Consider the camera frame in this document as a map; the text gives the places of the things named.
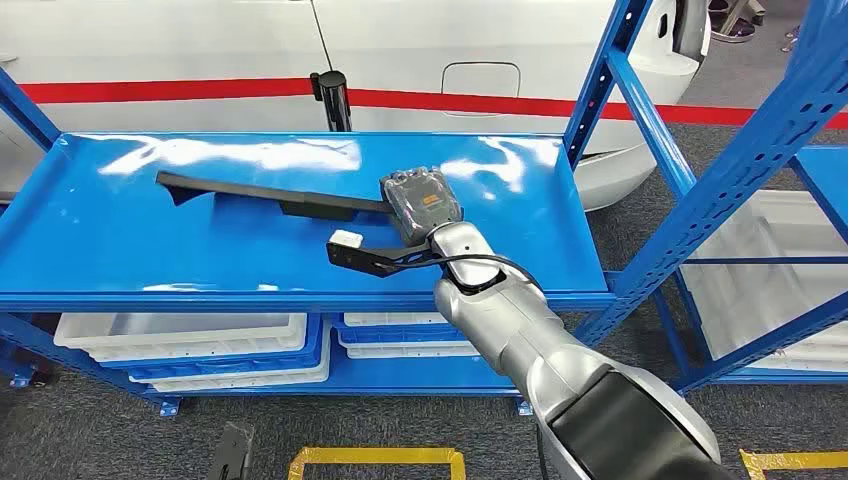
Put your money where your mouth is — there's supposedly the blue plastic bin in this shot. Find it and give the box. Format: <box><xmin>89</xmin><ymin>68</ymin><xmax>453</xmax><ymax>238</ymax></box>
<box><xmin>99</xmin><ymin>317</ymin><xmax>326</xmax><ymax>384</ymax></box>
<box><xmin>331</xmin><ymin>314</ymin><xmax>468</xmax><ymax>346</ymax></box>

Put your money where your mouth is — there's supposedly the black camera bracket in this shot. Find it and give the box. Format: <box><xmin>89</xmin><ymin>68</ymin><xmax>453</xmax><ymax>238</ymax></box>
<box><xmin>206</xmin><ymin>421</ymin><xmax>256</xmax><ymax>480</ymax></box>
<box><xmin>325</xmin><ymin>239</ymin><xmax>435</xmax><ymax>280</ymax></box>

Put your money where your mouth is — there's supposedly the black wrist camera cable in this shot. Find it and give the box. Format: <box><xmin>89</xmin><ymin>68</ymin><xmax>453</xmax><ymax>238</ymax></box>
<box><xmin>390</xmin><ymin>253</ymin><xmax>546</xmax><ymax>293</ymax></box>

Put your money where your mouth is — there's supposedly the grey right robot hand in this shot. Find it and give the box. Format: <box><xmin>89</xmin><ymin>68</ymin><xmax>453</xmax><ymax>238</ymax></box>
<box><xmin>379</xmin><ymin>165</ymin><xmax>465</xmax><ymax>248</ymax></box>

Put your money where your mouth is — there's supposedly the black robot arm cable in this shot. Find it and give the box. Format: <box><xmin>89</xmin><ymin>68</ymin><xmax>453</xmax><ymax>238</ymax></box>
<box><xmin>535</xmin><ymin>423</ymin><xmax>551</xmax><ymax>480</ymax></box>

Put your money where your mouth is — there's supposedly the red barrier belt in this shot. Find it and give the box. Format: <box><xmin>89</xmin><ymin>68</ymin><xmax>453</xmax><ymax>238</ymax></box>
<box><xmin>19</xmin><ymin>77</ymin><xmax>848</xmax><ymax>130</ymax></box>

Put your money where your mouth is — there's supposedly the white car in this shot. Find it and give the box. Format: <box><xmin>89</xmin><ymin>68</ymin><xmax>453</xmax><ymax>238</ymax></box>
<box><xmin>0</xmin><ymin>0</ymin><xmax>713</xmax><ymax>213</ymax></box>

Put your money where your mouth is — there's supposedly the yellow floor tape square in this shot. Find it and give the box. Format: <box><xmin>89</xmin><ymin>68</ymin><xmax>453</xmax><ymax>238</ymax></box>
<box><xmin>739</xmin><ymin>449</ymin><xmax>848</xmax><ymax>480</ymax></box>
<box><xmin>288</xmin><ymin>447</ymin><xmax>467</xmax><ymax>480</ymax></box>

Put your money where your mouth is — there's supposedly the grey metal stand base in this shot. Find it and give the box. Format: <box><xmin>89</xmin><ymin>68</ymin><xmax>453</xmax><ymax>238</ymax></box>
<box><xmin>707</xmin><ymin>0</ymin><xmax>768</xmax><ymax>44</ymax></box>

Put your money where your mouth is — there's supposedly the black stanchion post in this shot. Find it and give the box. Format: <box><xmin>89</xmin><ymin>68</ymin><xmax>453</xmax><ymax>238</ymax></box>
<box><xmin>309</xmin><ymin>70</ymin><xmax>354</xmax><ymax>134</ymax></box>

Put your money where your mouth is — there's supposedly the black right camera bracket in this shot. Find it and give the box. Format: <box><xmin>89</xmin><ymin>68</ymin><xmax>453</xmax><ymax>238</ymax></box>
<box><xmin>325</xmin><ymin>239</ymin><xmax>435</xmax><ymax>280</ymax></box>

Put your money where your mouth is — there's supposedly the long black plastic part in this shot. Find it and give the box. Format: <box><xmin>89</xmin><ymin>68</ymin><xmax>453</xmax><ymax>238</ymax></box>
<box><xmin>155</xmin><ymin>170</ymin><xmax>399</xmax><ymax>223</ymax></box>

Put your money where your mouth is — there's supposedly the black left camera bracket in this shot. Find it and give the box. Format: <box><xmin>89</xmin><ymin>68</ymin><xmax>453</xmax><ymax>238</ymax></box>
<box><xmin>206</xmin><ymin>421</ymin><xmax>256</xmax><ymax>480</ymax></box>

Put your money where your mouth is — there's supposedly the blue metal shelf rack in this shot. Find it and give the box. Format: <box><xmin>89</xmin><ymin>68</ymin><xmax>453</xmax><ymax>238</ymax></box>
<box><xmin>0</xmin><ymin>0</ymin><xmax>848</xmax><ymax>419</ymax></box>
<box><xmin>652</xmin><ymin>142</ymin><xmax>848</xmax><ymax>393</ymax></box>

